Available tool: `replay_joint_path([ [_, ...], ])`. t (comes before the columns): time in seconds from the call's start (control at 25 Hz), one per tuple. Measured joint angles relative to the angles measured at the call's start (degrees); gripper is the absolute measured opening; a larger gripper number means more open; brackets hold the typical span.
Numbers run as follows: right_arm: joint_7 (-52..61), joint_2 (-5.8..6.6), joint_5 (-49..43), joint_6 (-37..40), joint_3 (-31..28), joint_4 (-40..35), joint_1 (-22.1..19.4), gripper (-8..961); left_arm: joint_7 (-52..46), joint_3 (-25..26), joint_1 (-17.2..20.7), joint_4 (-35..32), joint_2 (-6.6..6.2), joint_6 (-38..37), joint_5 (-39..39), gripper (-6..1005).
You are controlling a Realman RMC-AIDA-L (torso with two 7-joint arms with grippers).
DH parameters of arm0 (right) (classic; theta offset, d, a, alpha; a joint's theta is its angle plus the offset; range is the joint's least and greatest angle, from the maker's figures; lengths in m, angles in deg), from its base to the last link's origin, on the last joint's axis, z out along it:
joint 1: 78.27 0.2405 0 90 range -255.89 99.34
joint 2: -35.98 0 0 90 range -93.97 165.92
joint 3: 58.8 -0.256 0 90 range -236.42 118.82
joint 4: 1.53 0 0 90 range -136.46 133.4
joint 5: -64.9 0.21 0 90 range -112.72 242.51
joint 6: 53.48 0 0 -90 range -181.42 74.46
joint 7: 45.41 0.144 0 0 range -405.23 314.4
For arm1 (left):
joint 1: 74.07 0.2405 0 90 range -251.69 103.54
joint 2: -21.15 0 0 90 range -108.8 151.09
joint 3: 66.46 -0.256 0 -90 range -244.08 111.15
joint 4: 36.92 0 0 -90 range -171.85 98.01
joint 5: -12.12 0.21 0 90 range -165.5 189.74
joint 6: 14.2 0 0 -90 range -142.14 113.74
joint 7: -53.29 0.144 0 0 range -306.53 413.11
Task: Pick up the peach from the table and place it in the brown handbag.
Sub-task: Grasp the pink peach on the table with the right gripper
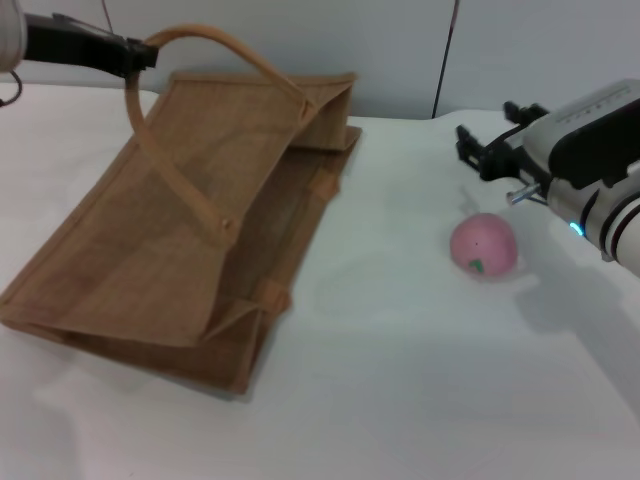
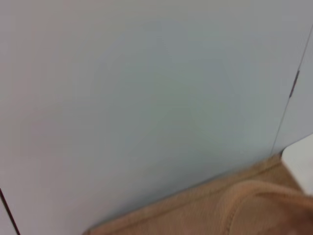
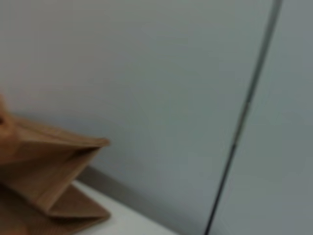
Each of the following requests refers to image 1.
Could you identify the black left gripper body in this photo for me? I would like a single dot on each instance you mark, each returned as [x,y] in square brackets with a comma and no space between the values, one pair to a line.
[70,42]

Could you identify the brown jute handbag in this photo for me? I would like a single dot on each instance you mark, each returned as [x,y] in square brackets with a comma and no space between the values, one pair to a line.
[165,240]

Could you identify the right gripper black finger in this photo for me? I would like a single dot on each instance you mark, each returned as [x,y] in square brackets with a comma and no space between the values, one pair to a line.
[522,113]
[471,147]

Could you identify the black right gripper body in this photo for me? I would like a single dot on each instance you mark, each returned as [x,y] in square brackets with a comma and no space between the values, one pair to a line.
[502,155]

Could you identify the pink peach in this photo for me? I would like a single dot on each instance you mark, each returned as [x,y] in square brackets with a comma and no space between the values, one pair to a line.
[482,245]

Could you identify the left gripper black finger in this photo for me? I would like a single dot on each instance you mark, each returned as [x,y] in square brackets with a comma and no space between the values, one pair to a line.
[142,48]
[141,62]

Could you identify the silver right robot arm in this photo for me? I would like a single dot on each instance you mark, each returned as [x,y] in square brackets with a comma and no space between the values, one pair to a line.
[595,150]

